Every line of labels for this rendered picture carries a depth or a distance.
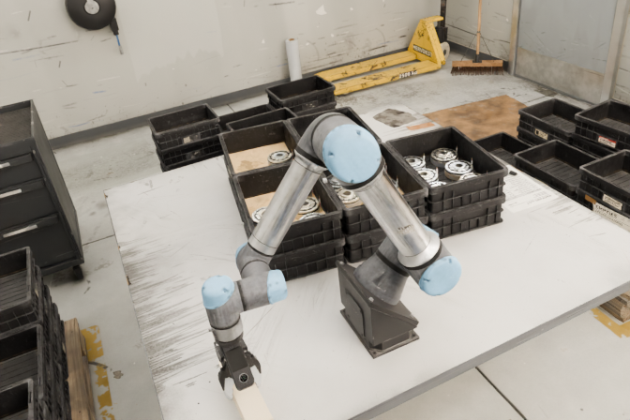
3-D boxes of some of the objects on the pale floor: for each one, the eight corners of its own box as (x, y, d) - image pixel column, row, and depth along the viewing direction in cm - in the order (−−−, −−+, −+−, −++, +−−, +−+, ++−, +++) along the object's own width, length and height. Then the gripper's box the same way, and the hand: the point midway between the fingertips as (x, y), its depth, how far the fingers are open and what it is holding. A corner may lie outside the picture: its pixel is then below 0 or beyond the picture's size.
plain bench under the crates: (634, 402, 210) (676, 258, 174) (238, 636, 159) (184, 501, 123) (403, 208, 337) (400, 102, 302) (142, 303, 287) (102, 189, 251)
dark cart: (92, 280, 308) (34, 137, 262) (6, 310, 293) (-72, 163, 248) (82, 228, 356) (32, 98, 310) (8, 251, 341) (-56, 119, 295)
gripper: (246, 308, 139) (259, 366, 150) (196, 329, 135) (213, 386, 146) (259, 330, 132) (271, 388, 143) (205, 352, 128) (223, 411, 139)
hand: (245, 392), depth 142 cm, fingers open, 7 cm apart
